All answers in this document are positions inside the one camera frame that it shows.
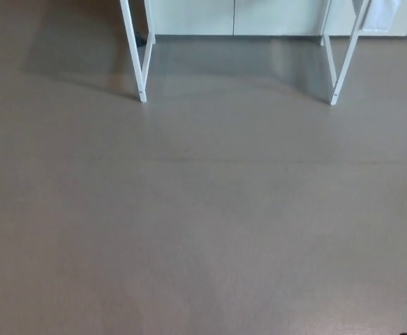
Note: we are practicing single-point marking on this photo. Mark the white cabinet row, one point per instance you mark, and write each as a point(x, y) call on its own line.
point(234, 17)

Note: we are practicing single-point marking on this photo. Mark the white hanging cloth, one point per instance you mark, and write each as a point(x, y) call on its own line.
point(381, 15)

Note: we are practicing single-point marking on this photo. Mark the white metal table frame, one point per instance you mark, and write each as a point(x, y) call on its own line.
point(137, 66)

